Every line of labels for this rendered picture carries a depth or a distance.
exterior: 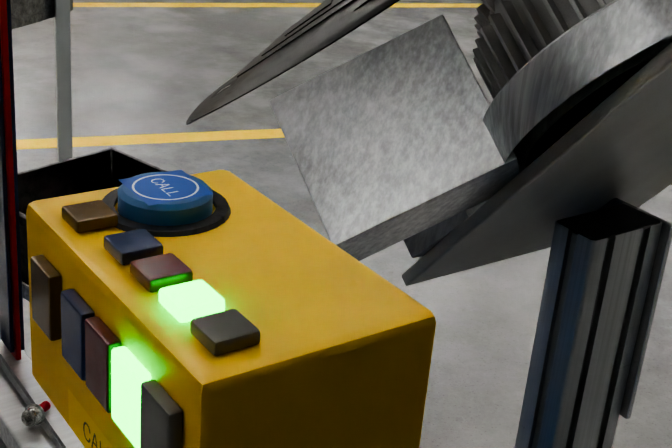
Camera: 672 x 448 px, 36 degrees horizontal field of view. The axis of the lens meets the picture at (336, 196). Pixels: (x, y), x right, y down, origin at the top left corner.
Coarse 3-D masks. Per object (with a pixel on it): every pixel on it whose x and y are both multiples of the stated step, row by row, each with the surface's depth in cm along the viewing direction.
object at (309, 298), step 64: (256, 192) 47; (64, 256) 41; (192, 256) 40; (256, 256) 41; (320, 256) 41; (128, 320) 36; (256, 320) 36; (320, 320) 36; (384, 320) 37; (64, 384) 43; (192, 384) 33; (256, 384) 34; (320, 384) 35; (384, 384) 37
